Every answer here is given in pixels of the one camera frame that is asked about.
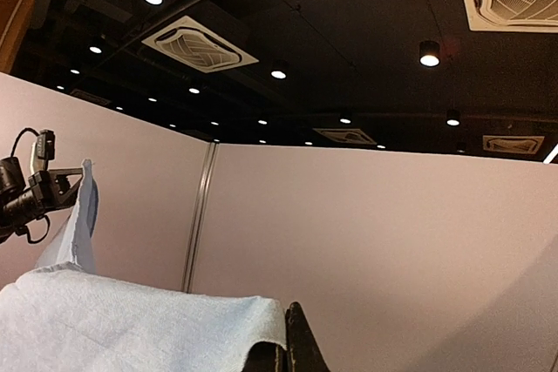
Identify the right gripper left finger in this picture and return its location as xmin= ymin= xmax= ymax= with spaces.
xmin=243 ymin=342 xmax=286 ymax=372

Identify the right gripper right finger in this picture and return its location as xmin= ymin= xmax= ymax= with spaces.
xmin=283 ymin=302 xmax=330 ymax=372

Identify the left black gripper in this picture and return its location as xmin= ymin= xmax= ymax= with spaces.
xmin=1 ymin=167 xmax=84 ymax=227

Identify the light blue garment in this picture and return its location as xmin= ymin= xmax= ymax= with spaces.
xmin=1 ymin=160 xmax=287 ymax=371

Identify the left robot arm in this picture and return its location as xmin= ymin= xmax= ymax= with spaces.
xmin=1 ymin=157 xmax=84 ymax=245

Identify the middle ceiling air vent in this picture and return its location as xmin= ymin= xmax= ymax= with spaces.
xmin=141 ymin=16 xmax=259 ymax=74

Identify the black cylinder ceiling light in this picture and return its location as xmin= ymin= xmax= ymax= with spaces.
xmin=419 ymin=40 xmax=440 ymax=67

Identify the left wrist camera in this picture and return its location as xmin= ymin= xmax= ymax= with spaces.
xmin=30 ymin=130 xmax=56 ymax=174

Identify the left aluminium frame post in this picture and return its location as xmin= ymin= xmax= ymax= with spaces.
xmin=181 ymin=142 xmax=219 ymax=294

